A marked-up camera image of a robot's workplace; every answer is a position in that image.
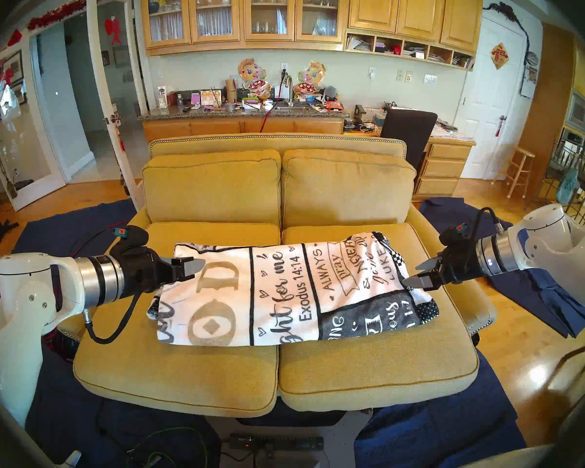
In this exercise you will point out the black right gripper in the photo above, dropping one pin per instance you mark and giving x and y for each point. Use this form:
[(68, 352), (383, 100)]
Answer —
[(460, 252)]

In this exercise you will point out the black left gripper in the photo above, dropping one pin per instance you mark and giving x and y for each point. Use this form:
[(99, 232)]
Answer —
[(141, 267)]

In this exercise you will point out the white black scripture blanket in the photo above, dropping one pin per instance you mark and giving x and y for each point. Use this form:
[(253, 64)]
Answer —
[(282, 291)]

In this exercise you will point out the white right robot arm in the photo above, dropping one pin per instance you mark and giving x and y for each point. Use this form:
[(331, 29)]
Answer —
[(555, 243)]

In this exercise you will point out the crumpled dark blue blanket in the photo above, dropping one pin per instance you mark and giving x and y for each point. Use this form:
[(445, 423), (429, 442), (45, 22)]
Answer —
[(546, 301)]

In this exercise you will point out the yellow sofa back cushion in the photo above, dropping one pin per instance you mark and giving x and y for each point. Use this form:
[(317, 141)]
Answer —
[(346, 189), (209, 184)]

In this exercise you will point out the yellow sofa seat cushion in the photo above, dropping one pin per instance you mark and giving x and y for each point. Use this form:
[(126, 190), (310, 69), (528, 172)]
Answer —
[(175, 369), (380, 369)]

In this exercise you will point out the wooden desk with drawers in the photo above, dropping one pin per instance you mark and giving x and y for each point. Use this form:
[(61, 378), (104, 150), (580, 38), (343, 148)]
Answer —
[(443, 168)]

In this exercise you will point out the black bag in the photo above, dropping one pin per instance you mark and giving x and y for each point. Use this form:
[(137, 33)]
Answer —
[(61, 345)]

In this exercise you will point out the black office chair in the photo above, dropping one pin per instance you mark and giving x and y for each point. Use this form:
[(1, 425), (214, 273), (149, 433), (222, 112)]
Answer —
[(407, 129)]

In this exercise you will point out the granite kitchen counter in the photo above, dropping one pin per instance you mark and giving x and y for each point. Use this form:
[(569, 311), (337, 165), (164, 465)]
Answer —
[(219, 126)]

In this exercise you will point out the wooden stool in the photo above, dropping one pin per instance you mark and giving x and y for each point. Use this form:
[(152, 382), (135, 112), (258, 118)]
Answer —
[(523, 153)]

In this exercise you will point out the yellow two-seat sofa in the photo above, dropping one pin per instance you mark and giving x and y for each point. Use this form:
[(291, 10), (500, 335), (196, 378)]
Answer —
[(278, 143)]

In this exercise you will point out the teal bag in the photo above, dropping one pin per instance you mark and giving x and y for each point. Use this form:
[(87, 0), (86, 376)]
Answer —
[(567, 186)]

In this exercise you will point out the white panelled door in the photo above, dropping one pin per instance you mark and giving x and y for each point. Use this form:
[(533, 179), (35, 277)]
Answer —
[(487, 106)]

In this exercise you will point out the brown cardboard tube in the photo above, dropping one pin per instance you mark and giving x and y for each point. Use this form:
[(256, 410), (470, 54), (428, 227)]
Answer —
[(230, 90)]

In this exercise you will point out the black standing fan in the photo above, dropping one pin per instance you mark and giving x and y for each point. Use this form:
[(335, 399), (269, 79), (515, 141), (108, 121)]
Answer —
[(1, 226)]

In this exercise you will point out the orange box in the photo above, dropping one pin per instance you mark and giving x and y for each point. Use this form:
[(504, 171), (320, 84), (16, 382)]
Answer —
[(334, 106)]

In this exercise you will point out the black power strip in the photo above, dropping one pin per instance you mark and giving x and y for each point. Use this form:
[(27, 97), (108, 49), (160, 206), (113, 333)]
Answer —
[(282, 442)]

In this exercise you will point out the tall wooden cabinet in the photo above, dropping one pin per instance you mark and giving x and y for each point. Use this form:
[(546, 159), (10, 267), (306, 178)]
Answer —
[(546, 106)]

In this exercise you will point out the white glass panel door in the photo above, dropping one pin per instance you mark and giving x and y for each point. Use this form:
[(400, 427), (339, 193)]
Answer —
[(22, 140), (96, 57)]

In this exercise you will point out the chrome kitchen faucet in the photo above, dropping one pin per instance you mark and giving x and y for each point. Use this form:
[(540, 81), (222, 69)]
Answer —
[(290, 87)]

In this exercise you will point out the built-in steel oven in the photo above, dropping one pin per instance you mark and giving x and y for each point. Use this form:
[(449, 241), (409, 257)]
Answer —
[(580, 112)]

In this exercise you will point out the red diamond door decoration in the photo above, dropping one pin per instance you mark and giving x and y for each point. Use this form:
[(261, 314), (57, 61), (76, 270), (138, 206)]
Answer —
[(499, 56)]

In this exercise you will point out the dark garland over door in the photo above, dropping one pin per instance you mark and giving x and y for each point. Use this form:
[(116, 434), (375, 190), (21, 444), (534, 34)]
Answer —
[(504, 8)]

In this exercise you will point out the red tinsel garland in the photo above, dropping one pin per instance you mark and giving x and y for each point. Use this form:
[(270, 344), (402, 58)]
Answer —
[(56, 13)]

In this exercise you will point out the small picture frame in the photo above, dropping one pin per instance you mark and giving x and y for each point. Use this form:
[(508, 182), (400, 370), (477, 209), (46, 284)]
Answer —
[(210, 98)]

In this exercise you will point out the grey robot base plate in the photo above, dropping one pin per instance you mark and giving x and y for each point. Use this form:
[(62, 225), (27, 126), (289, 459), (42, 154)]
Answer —
[(343, 438)]

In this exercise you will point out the cartoon child wall decoration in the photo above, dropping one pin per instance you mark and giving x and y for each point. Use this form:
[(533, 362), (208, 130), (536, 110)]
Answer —
[(312, 74), (251, 73)]

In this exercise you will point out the wall calendar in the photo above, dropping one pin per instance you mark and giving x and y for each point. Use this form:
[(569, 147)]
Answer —
[(529, 82)]

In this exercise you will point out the wooden wall cabinets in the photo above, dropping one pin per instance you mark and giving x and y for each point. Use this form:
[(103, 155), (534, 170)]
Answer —
[(375, 6)]

